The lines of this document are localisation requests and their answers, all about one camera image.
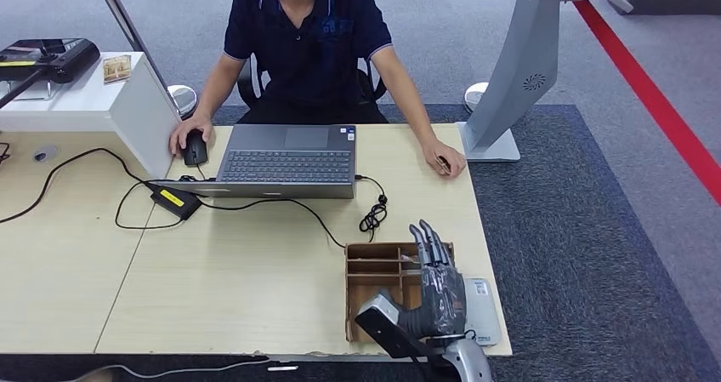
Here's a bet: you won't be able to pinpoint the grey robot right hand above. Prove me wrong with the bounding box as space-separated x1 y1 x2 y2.
394 220 468 340

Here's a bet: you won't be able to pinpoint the person's left hand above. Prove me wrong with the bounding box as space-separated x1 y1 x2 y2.
422 137 468 179

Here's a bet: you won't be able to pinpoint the person's right hand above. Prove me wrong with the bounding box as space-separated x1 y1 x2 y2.
168 113 216 157

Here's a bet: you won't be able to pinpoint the black computer mouse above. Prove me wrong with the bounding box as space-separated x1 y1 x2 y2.
183 131 209 168

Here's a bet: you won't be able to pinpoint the white card reader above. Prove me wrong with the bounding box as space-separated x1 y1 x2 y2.
463 277 502 347

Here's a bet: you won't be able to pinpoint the brown picture card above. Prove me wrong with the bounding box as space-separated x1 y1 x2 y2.
103 54 133 84

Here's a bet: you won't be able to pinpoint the person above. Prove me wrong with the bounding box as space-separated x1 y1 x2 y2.
168 0 468 179

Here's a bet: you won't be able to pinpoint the clear plastic film wrap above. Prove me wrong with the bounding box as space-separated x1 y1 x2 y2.
420 264 468 335

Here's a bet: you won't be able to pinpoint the metal pole stand round base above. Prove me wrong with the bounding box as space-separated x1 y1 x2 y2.
89 0 198 122

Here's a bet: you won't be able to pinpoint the white cabinet box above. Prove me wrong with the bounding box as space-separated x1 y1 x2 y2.
0 51 183 180

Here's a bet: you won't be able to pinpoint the white round stand base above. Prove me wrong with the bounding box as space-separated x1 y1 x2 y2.
463 82 490 114

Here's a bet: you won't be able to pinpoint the black office chair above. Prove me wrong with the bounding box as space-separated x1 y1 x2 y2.
236 52 389 110

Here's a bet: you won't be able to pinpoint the wooden organizer box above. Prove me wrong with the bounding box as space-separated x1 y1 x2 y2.
344 242 457 344

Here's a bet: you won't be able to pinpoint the black power adapter yellow label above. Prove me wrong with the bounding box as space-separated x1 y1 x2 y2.
150 183 202 221

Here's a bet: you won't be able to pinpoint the grey laptop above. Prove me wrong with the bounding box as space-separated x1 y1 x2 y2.
151 123 357 200

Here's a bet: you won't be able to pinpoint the grey kiosk stand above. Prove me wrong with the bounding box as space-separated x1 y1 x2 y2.
458 0 635 162

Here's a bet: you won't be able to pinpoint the black terminal device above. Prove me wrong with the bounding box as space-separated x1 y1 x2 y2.
0 37 101 84

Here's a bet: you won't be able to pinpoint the dark blue rug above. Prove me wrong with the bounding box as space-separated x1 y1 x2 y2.
211 104 721 382

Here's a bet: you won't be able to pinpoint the clear acrylic stand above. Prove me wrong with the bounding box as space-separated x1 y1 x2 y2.
0 80 54 102

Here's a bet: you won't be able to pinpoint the black slanted bar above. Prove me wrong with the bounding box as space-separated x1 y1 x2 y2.
0 69 45 110

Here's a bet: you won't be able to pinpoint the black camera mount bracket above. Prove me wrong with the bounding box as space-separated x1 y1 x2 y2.
355 305 446 363

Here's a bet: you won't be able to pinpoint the bundled black cable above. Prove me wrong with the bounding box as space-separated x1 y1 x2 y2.
355 174 389 244

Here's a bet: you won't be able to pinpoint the thin black cable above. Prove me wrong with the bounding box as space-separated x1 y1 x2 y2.
196 197 346 251

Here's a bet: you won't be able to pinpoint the black power cable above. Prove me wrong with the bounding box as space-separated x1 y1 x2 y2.
0 146 187 231

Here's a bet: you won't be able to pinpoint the white cable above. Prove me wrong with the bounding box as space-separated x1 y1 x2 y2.
73 358 271 382

